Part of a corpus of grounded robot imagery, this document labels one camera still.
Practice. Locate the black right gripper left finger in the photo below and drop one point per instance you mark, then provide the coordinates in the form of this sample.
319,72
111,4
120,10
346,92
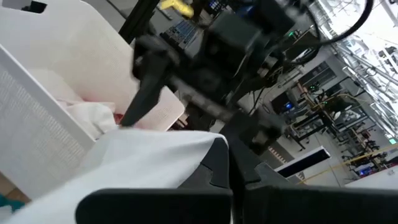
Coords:
155,207

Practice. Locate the bright red garment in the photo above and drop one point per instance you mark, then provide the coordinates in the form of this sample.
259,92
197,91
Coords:
118,119

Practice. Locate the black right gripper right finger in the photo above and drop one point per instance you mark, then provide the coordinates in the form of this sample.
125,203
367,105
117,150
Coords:
311,207

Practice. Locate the teal garment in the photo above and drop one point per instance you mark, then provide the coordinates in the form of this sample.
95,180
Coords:
11,202

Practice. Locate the laptop computer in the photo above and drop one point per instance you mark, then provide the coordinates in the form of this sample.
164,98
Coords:
182,32

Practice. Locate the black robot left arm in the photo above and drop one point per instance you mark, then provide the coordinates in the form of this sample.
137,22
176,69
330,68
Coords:
273,9

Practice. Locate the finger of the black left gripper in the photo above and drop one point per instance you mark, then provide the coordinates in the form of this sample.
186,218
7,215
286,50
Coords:
255,130
149,81

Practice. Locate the white perforated plastic bin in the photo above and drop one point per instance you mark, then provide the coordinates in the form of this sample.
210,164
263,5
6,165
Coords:
77,46

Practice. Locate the white terry cloth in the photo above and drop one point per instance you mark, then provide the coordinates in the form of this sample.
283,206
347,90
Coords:
90,118

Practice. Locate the plain white garment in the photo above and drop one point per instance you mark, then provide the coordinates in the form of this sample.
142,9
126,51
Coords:
124,161

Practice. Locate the background robot workstation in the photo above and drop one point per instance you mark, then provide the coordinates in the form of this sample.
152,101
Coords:
326,109

